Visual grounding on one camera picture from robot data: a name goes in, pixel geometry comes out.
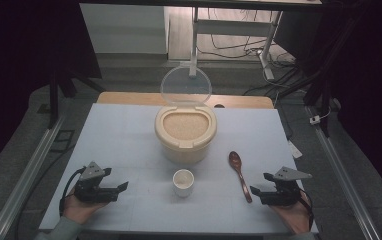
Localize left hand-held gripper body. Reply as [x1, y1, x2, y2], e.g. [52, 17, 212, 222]
[73, 161, 120, 204]

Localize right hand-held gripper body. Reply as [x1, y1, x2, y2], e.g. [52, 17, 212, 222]
[259, 166, 313, 207]

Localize brown wooden spoon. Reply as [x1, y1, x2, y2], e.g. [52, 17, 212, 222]
[228, 150, 253, 204]

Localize white cup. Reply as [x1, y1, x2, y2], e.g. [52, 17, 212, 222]
[172, 168, 195, 198]

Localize beige rice container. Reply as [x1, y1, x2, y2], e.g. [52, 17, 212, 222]
[154, 103, 218, 164]

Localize person's left hand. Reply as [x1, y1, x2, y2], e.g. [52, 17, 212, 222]
[62, 193, 107, 224]

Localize person's right hand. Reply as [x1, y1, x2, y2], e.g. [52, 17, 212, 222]
[270, 192, 314, 235]

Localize pale blue table mat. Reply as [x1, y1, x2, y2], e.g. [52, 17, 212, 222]
[38, 102, 319, 234]

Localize white paper tag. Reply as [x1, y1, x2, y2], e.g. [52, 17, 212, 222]
[287, 139, 304, 160]

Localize wooden table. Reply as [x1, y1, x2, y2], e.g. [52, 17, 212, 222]
[97, 91, 275, 110]

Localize uncooked rice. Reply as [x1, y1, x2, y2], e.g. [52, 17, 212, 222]
[162, 112, 210, 141]

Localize black stand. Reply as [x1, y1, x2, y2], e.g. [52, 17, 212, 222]
[277, 19, 358, 138]
[47, 64, 107, 130]

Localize clear plastic container lid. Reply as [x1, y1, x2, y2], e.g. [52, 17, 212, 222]
[159, 64, 213, 107]

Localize black curtain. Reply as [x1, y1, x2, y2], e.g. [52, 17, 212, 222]
[273, 0, 382, 206]
[0, 0, 103, 183]

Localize left hand-held gripper black cable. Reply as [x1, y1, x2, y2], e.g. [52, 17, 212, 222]
[58, 167, 87, 218]

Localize hand-held gripper black cable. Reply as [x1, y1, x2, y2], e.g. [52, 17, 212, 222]
[58, 167, 87, 218]
[298, 188, 315, 231]

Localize right hand-held gripper black cable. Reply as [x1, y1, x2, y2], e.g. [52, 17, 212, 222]
[298, 188, 315, 231]

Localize black floor bracket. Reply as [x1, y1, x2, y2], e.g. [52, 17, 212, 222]
[49, 129, 76, 154]

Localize metal rail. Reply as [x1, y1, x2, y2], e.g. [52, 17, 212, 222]
[0, 113, 67, 240]
[305, 105, 382, 240]

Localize white plug with cable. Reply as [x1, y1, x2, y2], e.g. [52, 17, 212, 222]
[309, 105, 333, 126]

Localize black floor cables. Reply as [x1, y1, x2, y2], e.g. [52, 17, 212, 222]
[197, 8, 297, 69]

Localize white desk frame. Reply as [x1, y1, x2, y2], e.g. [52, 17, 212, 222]
[188, 6, 284, 81]

